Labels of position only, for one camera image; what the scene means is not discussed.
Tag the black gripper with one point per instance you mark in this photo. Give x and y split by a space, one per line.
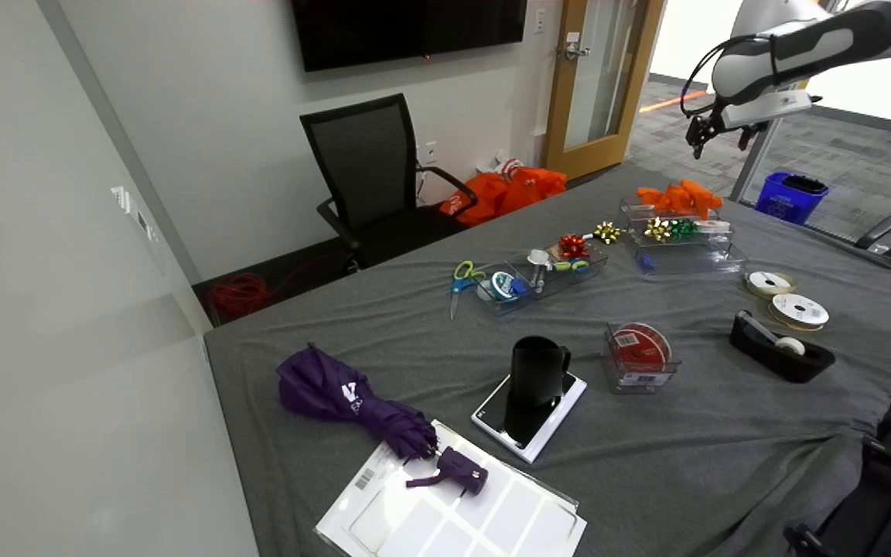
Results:
703 129

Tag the yellow gold gift bow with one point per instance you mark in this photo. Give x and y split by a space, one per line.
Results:
657 230

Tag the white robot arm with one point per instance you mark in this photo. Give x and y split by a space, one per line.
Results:
773 48

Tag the clear right plastic tray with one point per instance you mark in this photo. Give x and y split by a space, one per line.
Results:
706 253

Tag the gold bow beside left tray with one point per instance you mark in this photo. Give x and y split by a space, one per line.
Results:
607 232

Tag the blue recycling bin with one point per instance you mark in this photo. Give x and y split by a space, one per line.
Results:
790 197

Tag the wooden glass door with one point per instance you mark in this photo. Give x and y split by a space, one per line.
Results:
602 67

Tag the white ribbon spool far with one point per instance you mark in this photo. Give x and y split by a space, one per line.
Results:
768 283

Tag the white ribbon spool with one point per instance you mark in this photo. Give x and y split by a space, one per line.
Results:
768 283
800 310

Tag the red gift bow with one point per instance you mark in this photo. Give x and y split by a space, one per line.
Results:
573 249

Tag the white ribbon spool near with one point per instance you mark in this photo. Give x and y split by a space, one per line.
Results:
800 310

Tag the white silver bow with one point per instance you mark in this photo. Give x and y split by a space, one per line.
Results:
538 263

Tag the orange bag on floor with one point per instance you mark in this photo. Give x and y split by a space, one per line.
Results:
502 192

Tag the red ribbon spool in case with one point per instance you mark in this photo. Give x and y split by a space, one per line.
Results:
642 358

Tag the grey table cloth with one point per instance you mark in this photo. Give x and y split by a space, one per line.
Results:
679 445

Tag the blue tape roll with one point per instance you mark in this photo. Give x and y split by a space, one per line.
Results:
508 285

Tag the black tape dispenser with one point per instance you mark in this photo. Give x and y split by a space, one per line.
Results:
787 358

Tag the black mug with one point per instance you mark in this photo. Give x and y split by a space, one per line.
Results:
537 368

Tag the black mesh office chair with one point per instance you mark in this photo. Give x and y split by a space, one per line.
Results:
368 166

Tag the white box with black tablet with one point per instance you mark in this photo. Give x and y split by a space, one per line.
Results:
527 431

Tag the white label sheet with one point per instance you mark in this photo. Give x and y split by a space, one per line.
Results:
461 503

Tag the purple folded umbrella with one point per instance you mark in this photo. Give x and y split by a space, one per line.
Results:
316 383

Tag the green handled scissors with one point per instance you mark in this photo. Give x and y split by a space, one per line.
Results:
468 274

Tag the wall mounted black television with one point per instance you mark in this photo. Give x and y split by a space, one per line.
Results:
357 32

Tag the white wall outlet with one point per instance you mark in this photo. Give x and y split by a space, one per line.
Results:
123 200

